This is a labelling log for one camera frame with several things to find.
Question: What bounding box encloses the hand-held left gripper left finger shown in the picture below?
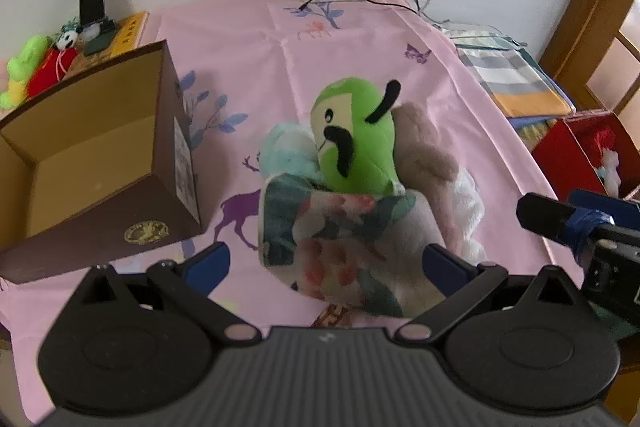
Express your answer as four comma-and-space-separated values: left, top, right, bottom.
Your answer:
75, 242, 263, 349

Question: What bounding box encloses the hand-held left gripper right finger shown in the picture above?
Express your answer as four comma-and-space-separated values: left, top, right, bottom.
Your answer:
395, 243, 583, 349

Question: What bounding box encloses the pink printed bedsheet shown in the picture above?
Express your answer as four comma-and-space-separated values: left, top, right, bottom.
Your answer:
0, 0, 586, 425

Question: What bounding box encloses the small panda toy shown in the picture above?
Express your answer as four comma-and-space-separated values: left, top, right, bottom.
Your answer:
54, 29, 80, 52

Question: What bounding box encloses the white fluffy plush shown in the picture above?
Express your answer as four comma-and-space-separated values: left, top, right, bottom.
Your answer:
440, 169, 488, 265

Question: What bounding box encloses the white teal toy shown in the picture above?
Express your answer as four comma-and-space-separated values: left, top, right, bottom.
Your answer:
595, 147, 623, 195

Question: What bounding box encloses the green frog plush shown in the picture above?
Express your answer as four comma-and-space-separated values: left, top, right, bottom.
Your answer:
0, 35, 51, 110

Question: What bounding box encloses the beige plush toy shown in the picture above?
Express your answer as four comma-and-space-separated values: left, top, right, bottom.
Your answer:
392, 102, 458, 192

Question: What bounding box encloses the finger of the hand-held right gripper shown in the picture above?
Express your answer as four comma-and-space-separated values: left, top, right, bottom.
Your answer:
570, 189, 640, 230
516, 193, 616, 258

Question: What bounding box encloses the striped folded cloth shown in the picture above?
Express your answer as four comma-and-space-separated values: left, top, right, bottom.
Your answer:
457, 47, 576, 118

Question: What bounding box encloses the red box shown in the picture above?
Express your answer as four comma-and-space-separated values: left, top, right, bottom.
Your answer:
532, 109, 640, 200

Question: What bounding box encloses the pale green folded cloth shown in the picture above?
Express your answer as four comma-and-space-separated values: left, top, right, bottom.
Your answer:
440, 22, 526, 52

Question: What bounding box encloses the brown patterned cloth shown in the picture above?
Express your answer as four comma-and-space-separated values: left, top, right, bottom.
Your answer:
312, 304, 351, 328

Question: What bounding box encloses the red plush pouch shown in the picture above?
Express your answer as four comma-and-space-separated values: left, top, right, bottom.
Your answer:
26, 47, 78, 98

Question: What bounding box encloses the dark green small box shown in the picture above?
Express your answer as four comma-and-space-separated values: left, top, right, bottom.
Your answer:
82, 19, 121, 56

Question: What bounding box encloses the yellow book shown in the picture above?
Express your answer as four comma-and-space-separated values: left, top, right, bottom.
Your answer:
107, 12, 150, 58

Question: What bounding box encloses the mint green plush toy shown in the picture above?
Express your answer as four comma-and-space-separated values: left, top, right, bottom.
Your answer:
257, 123, 326, 185

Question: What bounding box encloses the brown cardboard box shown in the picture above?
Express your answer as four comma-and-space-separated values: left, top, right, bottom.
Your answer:
0, 39, 203, 285

